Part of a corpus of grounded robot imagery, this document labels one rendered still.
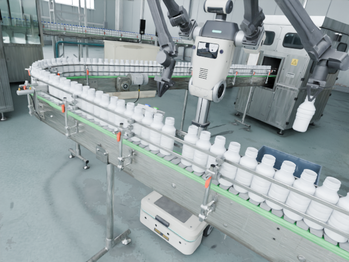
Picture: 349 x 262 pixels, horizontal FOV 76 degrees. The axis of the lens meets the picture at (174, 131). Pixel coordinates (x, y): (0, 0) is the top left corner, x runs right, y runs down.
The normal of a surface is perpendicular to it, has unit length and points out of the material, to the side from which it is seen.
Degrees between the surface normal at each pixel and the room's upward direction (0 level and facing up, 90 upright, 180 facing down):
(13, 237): 0
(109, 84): 90
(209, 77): 90
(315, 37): 86
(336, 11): 90
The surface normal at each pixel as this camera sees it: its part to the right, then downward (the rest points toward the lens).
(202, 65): -0.59, 0.25
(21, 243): 0.12, -0.91
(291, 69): -0.81, 0.14
